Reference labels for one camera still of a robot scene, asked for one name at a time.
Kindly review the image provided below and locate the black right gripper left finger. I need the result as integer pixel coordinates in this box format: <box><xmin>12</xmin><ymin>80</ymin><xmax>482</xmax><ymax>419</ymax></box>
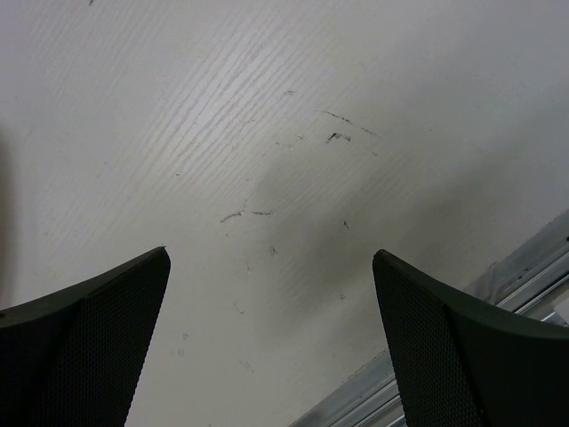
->
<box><xmin>1</xmin><ymin>246</ymin><xmax>171</xmax><ymax>426</ymax></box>

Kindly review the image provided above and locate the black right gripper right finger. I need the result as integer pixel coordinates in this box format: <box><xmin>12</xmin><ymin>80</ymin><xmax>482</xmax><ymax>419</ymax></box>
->
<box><xmin>373</xmin><ymin>250</ymin><xmax>568</xmax><ymax>426</ymax></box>

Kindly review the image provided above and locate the front aluminium frame rail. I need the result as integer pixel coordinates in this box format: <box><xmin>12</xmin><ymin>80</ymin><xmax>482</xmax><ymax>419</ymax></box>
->
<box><xmin>288</xmin><ymin>235</ymin><xmax>569</xmax><ymax>427</ymax></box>

